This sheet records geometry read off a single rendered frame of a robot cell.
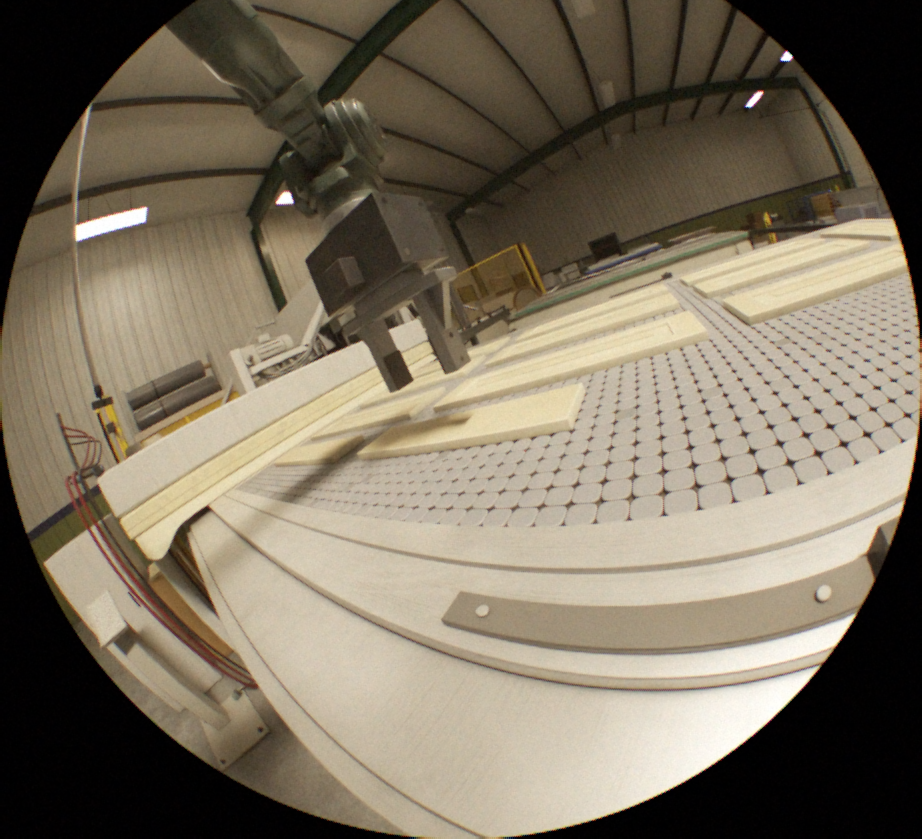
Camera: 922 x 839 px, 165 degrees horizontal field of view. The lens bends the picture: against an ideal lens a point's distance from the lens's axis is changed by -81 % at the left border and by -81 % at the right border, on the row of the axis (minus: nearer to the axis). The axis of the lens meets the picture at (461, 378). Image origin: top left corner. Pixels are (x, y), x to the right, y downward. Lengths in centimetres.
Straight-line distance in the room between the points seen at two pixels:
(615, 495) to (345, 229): 53
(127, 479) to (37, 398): 496
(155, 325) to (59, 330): 193
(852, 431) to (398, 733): 42
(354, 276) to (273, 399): 117
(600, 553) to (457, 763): 18
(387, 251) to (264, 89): 38
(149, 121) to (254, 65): 508
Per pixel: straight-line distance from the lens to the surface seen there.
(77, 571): 205
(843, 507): 28
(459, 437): 53
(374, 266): 52
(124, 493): 152
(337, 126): 64
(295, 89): 65
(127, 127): 570
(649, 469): 33
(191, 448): 151
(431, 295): 52
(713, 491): 29
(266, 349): 259
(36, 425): 634
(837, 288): 75
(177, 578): 168
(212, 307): 648
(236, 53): 64
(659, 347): 62
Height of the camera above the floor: 107
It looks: 10 degrees down
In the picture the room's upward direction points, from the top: 25 degrees counter-clockwise
